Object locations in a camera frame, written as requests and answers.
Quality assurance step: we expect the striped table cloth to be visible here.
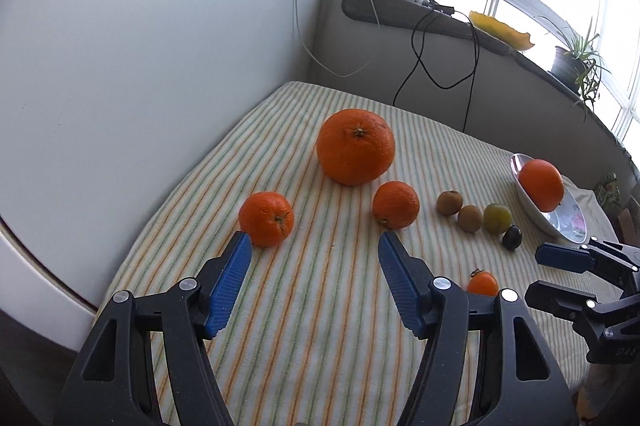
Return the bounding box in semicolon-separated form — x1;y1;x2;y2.
97;81;623;426

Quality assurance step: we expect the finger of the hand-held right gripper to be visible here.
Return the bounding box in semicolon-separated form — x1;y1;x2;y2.
536;238;640;292
525;280;608;333

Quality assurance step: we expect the dark purple plum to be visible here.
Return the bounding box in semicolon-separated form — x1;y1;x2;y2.
501;226;523;251

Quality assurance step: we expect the floral white plate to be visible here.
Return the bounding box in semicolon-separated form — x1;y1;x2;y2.
510;153;588;242

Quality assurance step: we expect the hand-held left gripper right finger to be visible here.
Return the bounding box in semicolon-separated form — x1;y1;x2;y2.
377;231;581;426

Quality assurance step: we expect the medium orange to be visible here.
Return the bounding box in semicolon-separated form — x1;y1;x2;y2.
518;159;565;213

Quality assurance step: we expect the black cable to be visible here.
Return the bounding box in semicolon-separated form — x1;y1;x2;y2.
392;3;481;134

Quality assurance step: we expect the small mandarin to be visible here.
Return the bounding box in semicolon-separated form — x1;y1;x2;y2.
372;181;420;230
238;192;295;248

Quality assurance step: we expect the green plum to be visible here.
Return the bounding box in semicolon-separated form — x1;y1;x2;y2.
483;203;512;235

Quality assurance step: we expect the small printed box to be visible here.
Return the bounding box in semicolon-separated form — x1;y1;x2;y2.
595;173;621;208

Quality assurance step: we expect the large orange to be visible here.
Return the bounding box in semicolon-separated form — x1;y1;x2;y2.
316;108;396;187

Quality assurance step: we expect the yellow bowl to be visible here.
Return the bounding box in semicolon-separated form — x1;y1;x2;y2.
468;10;535;52

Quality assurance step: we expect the potted green plant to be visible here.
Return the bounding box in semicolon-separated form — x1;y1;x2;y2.
540;16;612;123

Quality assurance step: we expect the brown longan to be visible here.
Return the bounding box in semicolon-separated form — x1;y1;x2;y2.
458;204;484;233
436;190;463;217

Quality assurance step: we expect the small orange tomato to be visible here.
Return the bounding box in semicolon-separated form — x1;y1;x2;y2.
466;268;500;298

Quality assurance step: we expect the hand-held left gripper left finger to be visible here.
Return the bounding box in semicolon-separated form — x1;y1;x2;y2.
52;231;253;426

